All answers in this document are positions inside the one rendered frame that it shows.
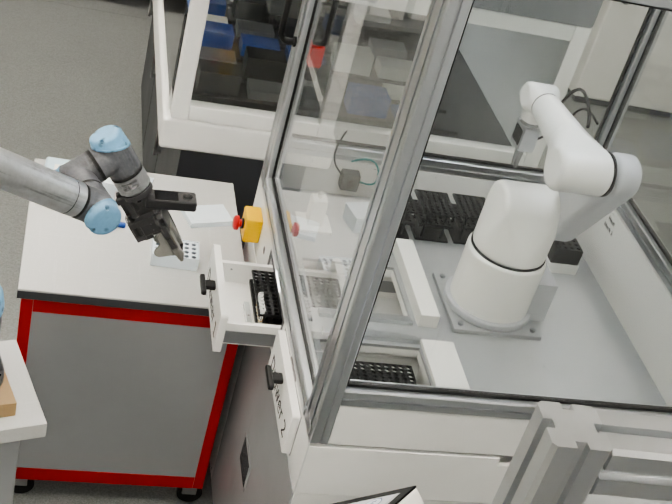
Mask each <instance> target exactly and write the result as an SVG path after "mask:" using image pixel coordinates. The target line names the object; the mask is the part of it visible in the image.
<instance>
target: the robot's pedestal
mask: <svg viewBox="0 0 672 504"><path fill-rule="evenodd" d="M0 355H1V358H2V362H3V365H4V370H5V373H6V375H7V378H8V381H9V383H10V386H11V389H12V391H13V394H14V397H15V399H16V402H17V406H16V415H15V416H8V417H1V418H0V504H12V503H13V495H14V486H15V478H16V469H17V461H18V452H19V444H20V440H27V439H33V438H40V437H45V435H46V428H47V422H46V420H45V417H44V414H43V411H42V409H41V406H40V403H39V401H38V398H37V395H36V392H35V390H34V387H33V384H32V382H31V379H30V376H29V373H28V371H27V368H26V365H25V363H24V360H23V357H22V355H21V352H20V349H19V346H18V344H17V341H16V340H8V341H0Z"/></svg>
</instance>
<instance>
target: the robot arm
mask: <svg viewBox="0 0 672 504"><path fill-rule="evenodd" d="M89 142H90V146H91V148H89V149H88V150H87V151H85V152H84V153H82V154H80V155H78V156H77V157H75V158H73V159H72V160H70V161H68V162H66V163H65V164H63V165H60V166H58V168H57V169H55V170H53V169H51V168H48V167H46V166H44V165H41V164H39V163H37V162H34V161H32V160H29V159H27V158H25V157H22V156H20V155H18V154H15V153H13V152H11V151H8V150H6V149H4V148H1V147H0V189H1V190H3V191H6V192H8V193H11V194H13V195H16V196H18V197H21V198H23V199H26V200H29V201H31V202H34V203H36V204H39V205H41V206H44V207H46V208H49V209H51V210H54V211H57V212H59V213H62V214H64V215H67V216H70V217H72V218H74V219H77V220H79V221H82V222H84V223H85V226H86V227H87V228H88V229H89V230H90V231H91V232H93V233H94V234H97V235H105V234H108V233H111V232H112V231H114V230H115V229H116V228H117V226H119V224H120V221H121V211H120V209H119V208H118V206H120V205H121V207H122V209H123V211H124V212H125V214H126V216H127V217H126V216H125V220H126V219H127V220H126V223H127V224H128V227H129V229H130V230H131V232H132V234H133V235H134V237H135V239H136V240H137V242H138V243H139V242H141V241H144V240H149V239H152V238H153V240H154V241H155V242H157V243H159V245H158V247H157V248H156V249H155V250H154V254H155V256H157V257H165V256H171V255H175V256H176V257H177V258H178V259H179V260H180V261H183V260H184V251H183V241H182V239H181V237H180V234H179V232H178V230H177V228H176V225H175V223H174V221H173V219H172V217H171V215H170V213H169V211H168V210H176V211H189V212H195V211H196V208H197V199H196V194H195V193H192V192H180V191H168V190H156V189H153V184H152V183H151V181H150V177H149V175H148V174H147V172H146V170H145V168H144V167H143V165H142V163H141V162H140V160H139V158H138V156H137V155H136V153H135V151H134V149H133V147H132V146H131V143H130V141H129V139H127V137H126V135H125V134H124V132H123V131H122V129H121V128H120V127H118V126H116V125H107V126H104V127H102V128H100V129H98V130H97V131H96V132H95V133H94V134H92V135H91V137H90V139H89ZM109 177H110V179H111V180H112V182H113V183H114V185H115V187H116V188H117V190H118V192H117V193H116V201H115V200H114V199H112V197H111V196H110V194H109V193H108V192H107V190H106V189H105V187H104V186H103V184H102V182H104V181H105V180H107V179H108V178H109ZM117 205H118V206H117ZM127 221H128V222H127ZM154 235H155V236H154ZM4 305H5V302H4V292H3V289H2V287H1V285H0V331H1V322H2V314H3V311H4Z"/></svg>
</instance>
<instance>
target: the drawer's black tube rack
mask: <svg viewBox="0 0 672 504"><path fill-rule="evenodd" d="M259 272H260V273H259V275H260V278H261V285H262V293H263V294H264V295H263V297H264V303H265V309H266V310H265V312H266V317H263V320H262V323H261V324H271V325H281V324H282V316H281V311H280V305H279V299H278V294H277V288H276V282H275V277H274V272H269V271H260V270H259ZM261 273H264V274H261ZM269 274H271V275H269ZM263 277H265V278H263ZM269 277H271V278H269ZM264 280H265V281H264ZM249 287H250V293H251V300H252V307H253V314H254V321H255V323H258V319H257V315H256V314H257V312H256V298H255V292H254V285H253V279H250V280H249Z"/></svg>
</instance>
